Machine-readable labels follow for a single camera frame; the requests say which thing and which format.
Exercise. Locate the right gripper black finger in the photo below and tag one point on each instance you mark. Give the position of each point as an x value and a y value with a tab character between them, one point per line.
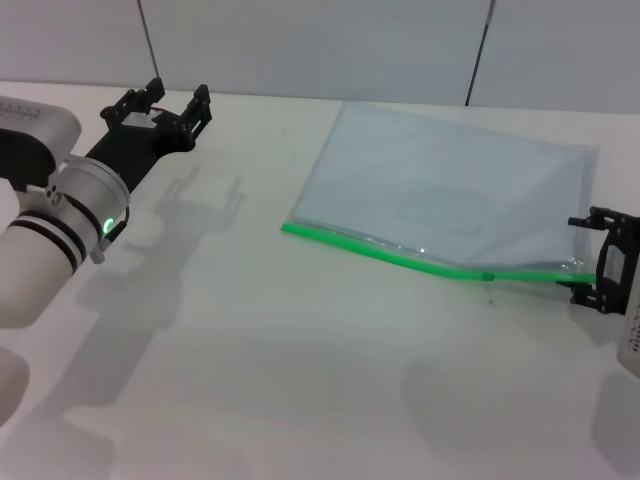
582	292
597	218

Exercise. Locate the left wrist silver vented box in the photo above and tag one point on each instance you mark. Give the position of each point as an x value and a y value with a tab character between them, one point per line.
40	125

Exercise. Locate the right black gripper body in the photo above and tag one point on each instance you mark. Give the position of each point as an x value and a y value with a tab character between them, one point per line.
627	290

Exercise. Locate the right wrist silver vented box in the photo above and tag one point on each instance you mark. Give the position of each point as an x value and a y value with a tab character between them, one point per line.
631	345

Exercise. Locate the wrist silver vented box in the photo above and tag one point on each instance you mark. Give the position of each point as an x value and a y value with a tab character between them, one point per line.
631	345
40	125

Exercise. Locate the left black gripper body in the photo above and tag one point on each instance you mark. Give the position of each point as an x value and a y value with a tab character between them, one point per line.
140	145

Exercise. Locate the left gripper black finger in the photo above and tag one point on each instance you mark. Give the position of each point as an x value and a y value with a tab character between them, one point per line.
200	112
137	100

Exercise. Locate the green zipper slider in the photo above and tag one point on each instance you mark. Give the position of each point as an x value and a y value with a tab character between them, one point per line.
487	276

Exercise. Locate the clear green-zip document bag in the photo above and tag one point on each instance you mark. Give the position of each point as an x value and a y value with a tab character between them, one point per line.
425	180

